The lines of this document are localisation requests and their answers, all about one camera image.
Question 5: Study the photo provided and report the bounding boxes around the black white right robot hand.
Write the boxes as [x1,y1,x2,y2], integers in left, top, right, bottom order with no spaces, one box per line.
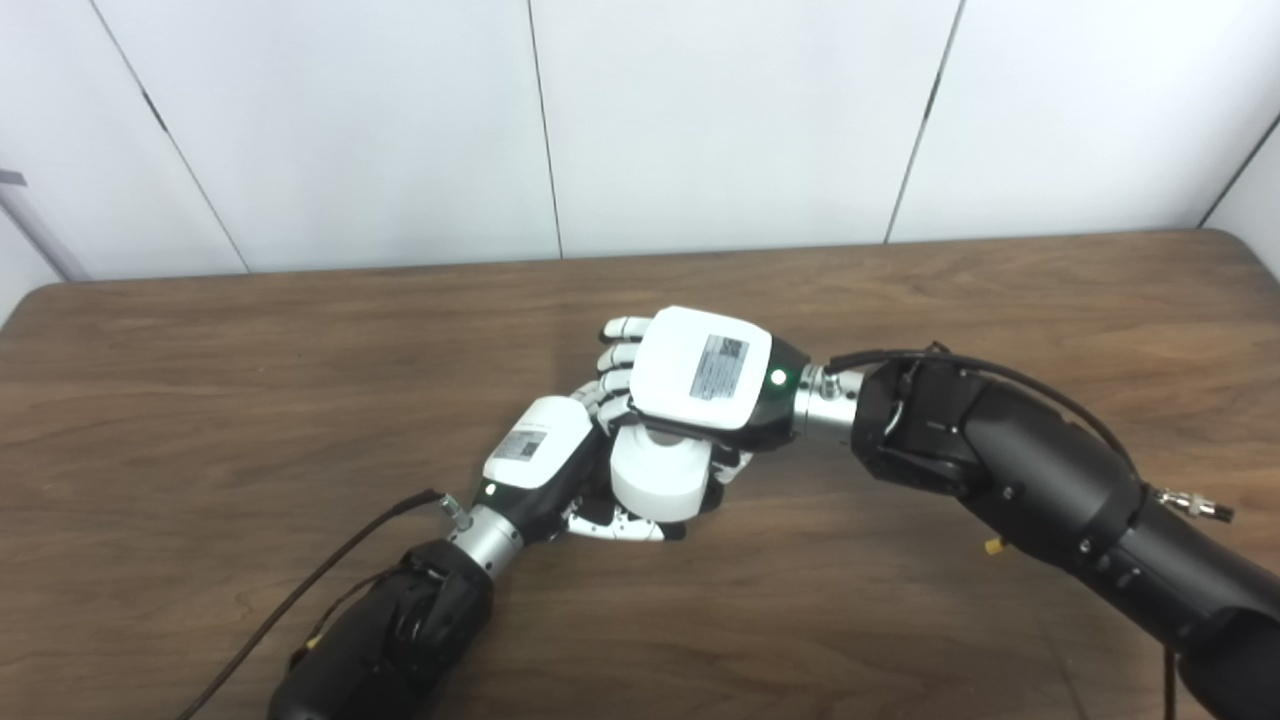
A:
[597,306,813,516]

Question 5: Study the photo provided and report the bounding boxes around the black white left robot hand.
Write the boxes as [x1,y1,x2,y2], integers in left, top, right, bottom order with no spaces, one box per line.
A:
[474,395,687,546]

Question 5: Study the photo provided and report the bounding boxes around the round white piece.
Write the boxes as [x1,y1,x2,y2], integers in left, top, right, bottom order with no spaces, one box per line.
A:
[610,425,713,524]

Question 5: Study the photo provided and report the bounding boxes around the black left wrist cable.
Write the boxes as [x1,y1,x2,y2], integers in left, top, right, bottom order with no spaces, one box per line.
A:
[175,489,473,720]

